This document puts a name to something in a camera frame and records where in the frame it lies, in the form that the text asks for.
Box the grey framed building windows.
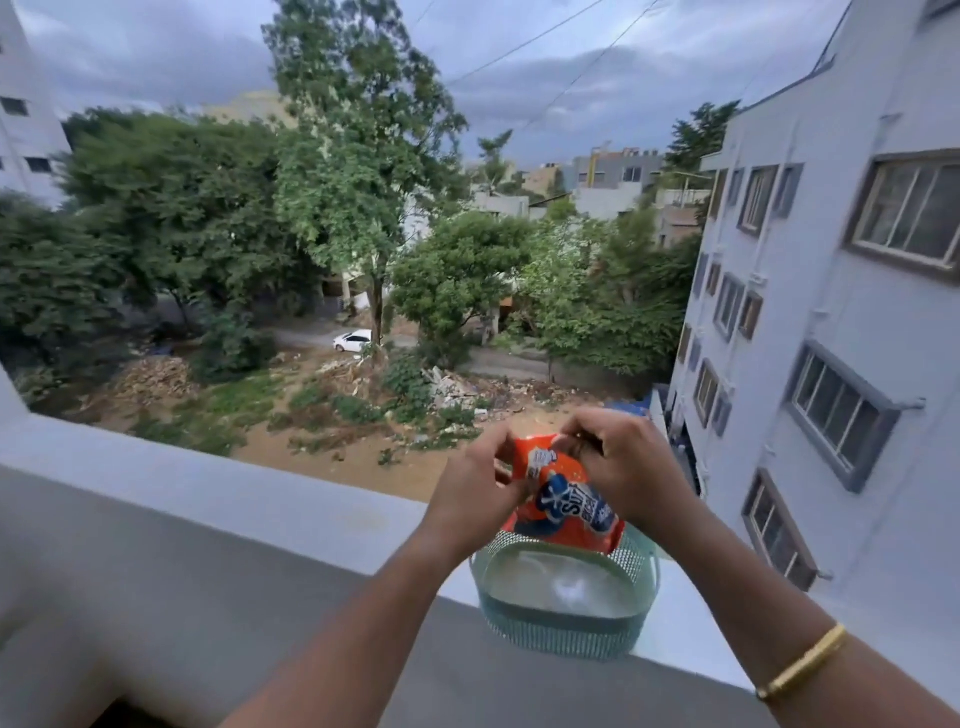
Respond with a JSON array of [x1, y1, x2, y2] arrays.
[[675, 150, 960, 594]]

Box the tall slender green tree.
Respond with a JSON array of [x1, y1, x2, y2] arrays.
[[261, 0, 471, 355]]

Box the distant dark tree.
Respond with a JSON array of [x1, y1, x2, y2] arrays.
[[663, 100, 741, 175]]

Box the pile of grey rubble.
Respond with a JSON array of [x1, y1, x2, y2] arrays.
[[421, 365, 526, 423]]

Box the pile of brown debris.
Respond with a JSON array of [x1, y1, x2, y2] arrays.
[[111, 355, 198, 404]]

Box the gold bangle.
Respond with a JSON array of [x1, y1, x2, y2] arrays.
[[756, 623, 849, 703]]

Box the tall white apartment building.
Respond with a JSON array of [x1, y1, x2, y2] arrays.
[[663, 0, 960, 710]]

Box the person's left hand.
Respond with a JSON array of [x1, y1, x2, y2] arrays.
[[418, 424, 539, 561]]

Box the distant beige building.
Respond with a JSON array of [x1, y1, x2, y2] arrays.
[[201, 90, 298, 129]]

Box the dark shaded tree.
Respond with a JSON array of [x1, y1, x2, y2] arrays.
[[0, 191, 132, 395]]

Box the light green leafy tree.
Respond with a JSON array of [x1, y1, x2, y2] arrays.
[[516, 198, 703, 378]]

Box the person's left forearm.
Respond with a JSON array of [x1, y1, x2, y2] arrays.
[[221, 525, 483, 728]]

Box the teal plastic basket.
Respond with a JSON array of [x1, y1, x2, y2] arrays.
[[470, 522, 663, 663]]

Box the black overhead wire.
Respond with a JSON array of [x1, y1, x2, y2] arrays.
[[517, 0, 667, 135], [448, 0, 607, 86]]

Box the round bushy green tree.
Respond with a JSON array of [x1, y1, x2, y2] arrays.
[[390, 211, 535, 365]]

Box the broad dark green tree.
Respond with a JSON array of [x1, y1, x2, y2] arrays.
[[60, 107, 320, 331]]

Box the orange detergent packet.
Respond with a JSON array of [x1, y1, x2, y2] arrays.
[[501, 433, 627, 557]]

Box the distant grey building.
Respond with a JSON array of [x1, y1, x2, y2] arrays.
[[571, 147, 666, 220]]

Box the white building with dark windows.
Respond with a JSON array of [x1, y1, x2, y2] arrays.
[[0, 0, 73, 211]]

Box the person's right hand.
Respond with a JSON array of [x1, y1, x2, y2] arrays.
[[556, 408, 700, 543]]

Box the person's right forearm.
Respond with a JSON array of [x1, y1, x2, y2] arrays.
[[645, 495, 960, 728]]

